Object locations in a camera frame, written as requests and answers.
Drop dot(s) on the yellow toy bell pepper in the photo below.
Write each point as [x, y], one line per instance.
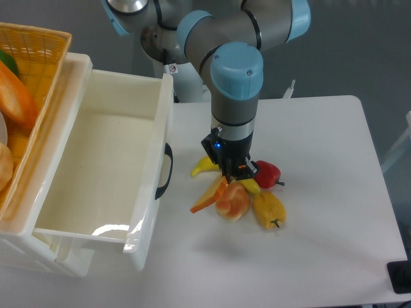
[269, 210]

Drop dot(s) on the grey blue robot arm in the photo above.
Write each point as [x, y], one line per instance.
[226, 54]

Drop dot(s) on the white metal table bracket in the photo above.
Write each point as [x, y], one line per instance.
[289, 91]

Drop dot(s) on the black device at edge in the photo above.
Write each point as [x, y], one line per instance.
[399, 273]

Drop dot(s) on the toy bread slice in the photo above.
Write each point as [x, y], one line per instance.
[211, 195]

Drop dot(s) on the knotted toy bread roll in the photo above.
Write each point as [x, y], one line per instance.
[234, 202]

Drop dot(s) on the red toy bell pepper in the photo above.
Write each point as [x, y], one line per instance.
[268, 175]

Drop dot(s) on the yellow toy banana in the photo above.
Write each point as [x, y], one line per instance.
[205, 165]

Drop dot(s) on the green toy fruit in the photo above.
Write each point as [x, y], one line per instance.
[9, 61]

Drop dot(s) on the white drawer cabinet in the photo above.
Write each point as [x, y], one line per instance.
[22, 245]

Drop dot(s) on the yellow wicker basket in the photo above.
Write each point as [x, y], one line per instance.
[39, 53]

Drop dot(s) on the upper white drawer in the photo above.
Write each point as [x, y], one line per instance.
[103, 192]

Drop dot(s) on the orange toy baguette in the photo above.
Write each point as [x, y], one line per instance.
[17, 103]

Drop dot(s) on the dark drawer handle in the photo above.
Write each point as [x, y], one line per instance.
[166, 172]

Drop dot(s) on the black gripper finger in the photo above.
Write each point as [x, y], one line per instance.
[226, 167]
[245, 169]

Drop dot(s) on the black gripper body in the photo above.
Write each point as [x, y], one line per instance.
[226, 153]

